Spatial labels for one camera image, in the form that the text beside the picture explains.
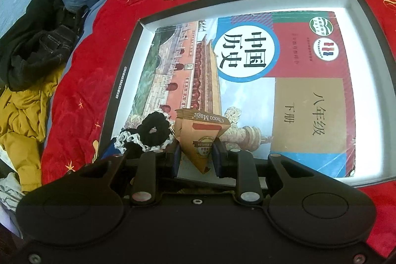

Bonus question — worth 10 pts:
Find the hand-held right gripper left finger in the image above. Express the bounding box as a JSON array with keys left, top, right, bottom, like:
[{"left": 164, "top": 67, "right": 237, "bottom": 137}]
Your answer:
[{"left": 75, "top": 140, "right": 183, "bottom": 204}]

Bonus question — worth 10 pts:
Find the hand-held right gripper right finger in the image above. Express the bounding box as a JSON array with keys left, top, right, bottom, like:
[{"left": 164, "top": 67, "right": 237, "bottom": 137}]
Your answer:
[{"left": 212, "top": 138, "right": 314, "bottom": 203}]

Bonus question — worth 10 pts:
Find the brown triangular snack packet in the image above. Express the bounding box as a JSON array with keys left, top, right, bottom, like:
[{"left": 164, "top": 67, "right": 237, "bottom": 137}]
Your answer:
[{"left": 175, "top": 108, "right": 231, "bottom": 175}]

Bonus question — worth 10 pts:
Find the black scrunchie with white lace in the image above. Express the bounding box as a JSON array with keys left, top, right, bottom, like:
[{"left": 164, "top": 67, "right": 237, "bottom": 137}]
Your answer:
[{"left": 110, "top": 111, "right": 177, "bottom": 157}]

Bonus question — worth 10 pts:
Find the shallow black and white box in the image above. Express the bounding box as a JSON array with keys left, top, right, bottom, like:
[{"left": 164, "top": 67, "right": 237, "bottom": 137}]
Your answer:
[{"left": 98, "top": 0, "right": 396, "bottom": 189}]

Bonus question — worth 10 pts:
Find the red and blue textbook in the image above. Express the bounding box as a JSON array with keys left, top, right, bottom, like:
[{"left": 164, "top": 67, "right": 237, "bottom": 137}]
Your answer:
[{"left": 119, "top": 11, "right": 357, "bottom": 178}]

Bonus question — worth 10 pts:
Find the yellow jacket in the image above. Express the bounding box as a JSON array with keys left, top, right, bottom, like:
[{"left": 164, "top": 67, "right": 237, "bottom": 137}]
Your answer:
[{"left": 0, "top": 63, "right": 67, "bottom": 194}]

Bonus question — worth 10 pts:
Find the white cloth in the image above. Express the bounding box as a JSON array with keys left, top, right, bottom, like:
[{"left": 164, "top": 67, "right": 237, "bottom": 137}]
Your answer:
[{"left": 0, "top": 171, "right": 27, "bottom": 213}]

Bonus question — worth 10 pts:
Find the black clothing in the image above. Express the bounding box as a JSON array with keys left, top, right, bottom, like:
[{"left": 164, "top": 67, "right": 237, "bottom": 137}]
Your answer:
[{"left": 0, "top": 0, "right": 90, "bottom": 92}]

